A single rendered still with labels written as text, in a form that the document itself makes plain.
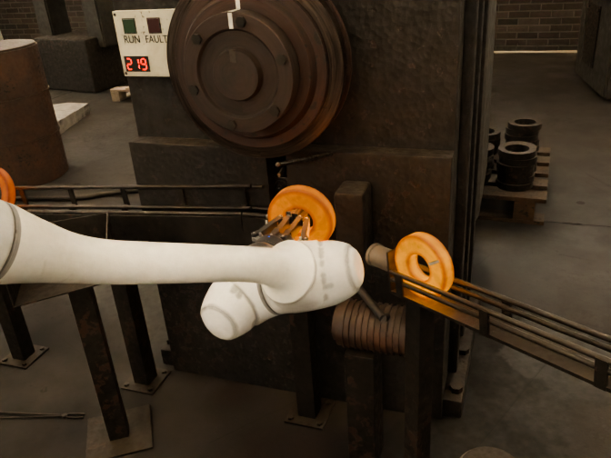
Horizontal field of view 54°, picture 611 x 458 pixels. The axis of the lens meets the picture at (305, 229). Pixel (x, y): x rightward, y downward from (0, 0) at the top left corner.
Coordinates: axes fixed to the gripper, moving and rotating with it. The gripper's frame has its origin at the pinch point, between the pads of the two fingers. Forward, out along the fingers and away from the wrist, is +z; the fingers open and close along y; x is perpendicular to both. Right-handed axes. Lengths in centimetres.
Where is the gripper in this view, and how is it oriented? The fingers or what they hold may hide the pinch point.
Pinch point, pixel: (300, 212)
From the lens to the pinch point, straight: 135.4
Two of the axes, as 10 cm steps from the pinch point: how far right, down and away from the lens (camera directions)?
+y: 9.4, 1.0, -3.2
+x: -0.8, -8.7, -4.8
